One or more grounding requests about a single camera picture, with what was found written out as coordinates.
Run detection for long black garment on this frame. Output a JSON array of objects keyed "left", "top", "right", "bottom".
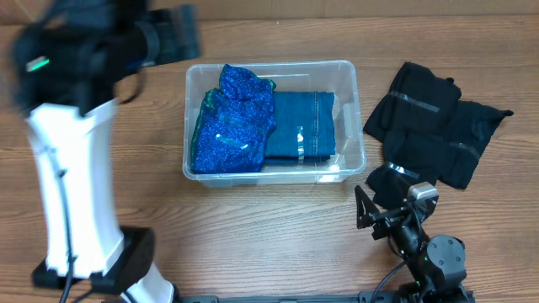
[{"left": 435, "top": 101, "right": 514, "bottom": 189}]

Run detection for small black garment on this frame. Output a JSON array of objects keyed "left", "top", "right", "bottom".
[{"left": 366, "top": 162, "right": 438, "bottom": 210}]

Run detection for clear plastic storage bin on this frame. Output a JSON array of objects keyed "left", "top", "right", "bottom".
[{"left": 183, "top": 60, "right": 366, "bottom": 188}]

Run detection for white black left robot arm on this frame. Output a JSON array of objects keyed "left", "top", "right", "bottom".
[{"left": 12, "top": 0, "right": 200, "bottom": 303}]

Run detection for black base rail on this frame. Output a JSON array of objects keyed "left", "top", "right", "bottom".
[{"left": 174, "top": 291, "right": 476, "bottom": 303}]

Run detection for blue green sequin cloth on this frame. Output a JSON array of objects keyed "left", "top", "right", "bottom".
[{"left": 190, "top": 64, "right": 277, "bottom": 174}]

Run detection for blue denim jeans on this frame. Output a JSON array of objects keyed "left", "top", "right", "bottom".
[{"left": 264, "top": 92, "right": 336, "bottom": 165}]

